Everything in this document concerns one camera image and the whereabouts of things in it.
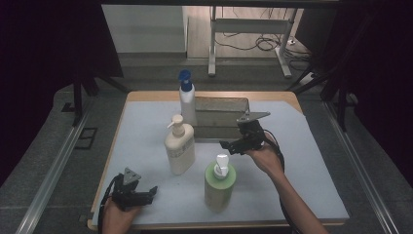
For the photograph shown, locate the aluminium rail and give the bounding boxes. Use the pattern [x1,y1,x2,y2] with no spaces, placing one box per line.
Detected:
[321,100,401,234]
[15,97,95,234]

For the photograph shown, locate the white metal table frame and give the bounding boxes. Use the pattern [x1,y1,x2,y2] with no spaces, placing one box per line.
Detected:
[207,5,298,79]

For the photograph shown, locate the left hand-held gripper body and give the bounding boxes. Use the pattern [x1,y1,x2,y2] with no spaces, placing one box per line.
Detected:
[111,167,144,211]

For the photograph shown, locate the black metal stand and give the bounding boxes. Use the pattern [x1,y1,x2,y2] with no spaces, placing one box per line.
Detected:
[285,13,374,133]
[71,72,131,128]

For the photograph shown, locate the green pump bottle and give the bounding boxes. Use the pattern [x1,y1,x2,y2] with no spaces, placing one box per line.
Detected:
[204,153,238,214]

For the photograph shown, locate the metal mesh basket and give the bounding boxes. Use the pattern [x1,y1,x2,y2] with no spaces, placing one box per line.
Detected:
[193,96,252,144]

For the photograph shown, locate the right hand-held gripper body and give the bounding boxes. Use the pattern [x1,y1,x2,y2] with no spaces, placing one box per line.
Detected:
[236,111,272,154]

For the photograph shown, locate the cream pump bottle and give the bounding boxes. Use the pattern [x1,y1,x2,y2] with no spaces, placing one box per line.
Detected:
[164,113,197,176]

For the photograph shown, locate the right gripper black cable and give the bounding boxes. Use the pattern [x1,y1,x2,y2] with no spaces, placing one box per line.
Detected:
[263,129,305,234]

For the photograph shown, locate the dark curtain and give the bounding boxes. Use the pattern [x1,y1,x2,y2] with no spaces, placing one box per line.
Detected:
[294,0,413,179]
[0,0,125,188]

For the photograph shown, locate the pale blue table mat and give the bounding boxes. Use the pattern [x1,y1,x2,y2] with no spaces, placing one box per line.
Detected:
[92,98,351,227]

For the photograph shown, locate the person's left hand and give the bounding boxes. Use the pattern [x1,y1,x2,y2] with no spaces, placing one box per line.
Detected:
[101,197,143,234]

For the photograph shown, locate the black cables on floor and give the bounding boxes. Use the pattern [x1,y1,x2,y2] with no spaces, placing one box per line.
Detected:
[213,7,314,63]

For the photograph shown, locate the person's right hand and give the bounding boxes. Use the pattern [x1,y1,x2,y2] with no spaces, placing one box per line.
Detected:
[244,132,285,178]

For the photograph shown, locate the white panel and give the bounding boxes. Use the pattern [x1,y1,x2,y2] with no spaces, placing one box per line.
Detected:
[101,4,189,55]

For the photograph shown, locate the white bottle with blue cap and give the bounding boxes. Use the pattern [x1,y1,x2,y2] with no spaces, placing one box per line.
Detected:
[177,68,199,127]

